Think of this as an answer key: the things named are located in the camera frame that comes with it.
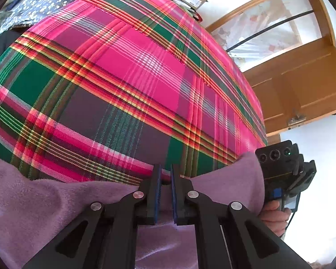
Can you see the navy floral cloth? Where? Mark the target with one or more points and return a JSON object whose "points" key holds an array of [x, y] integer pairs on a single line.
{"points": [[39, 8]]}

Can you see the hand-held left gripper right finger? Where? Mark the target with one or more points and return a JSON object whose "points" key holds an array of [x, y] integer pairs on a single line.
{"points": [[175, 199]]}

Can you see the wooden door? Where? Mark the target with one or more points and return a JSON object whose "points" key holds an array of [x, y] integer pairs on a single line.
{"points": [[310, 84]]}

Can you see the red basket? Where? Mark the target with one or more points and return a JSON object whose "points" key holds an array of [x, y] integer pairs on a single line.
{"points": [[197, 14]]}

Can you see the dark cloth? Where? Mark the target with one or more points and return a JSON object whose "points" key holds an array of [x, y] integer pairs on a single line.
{"points": [[0, 44]]}

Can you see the purple fleece pants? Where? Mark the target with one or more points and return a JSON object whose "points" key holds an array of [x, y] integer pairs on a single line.
{"points": [[30, 207]]}

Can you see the pink plaid bed sheet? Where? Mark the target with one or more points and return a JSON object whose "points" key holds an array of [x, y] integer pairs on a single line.
{"points": [[114, 75]]}

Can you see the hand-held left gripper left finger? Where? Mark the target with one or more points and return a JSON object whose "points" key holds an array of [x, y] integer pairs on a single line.
{"points": [[156, 196]]}

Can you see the person's right hand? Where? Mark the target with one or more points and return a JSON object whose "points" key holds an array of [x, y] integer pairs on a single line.
{"points": [[274, 217]]}

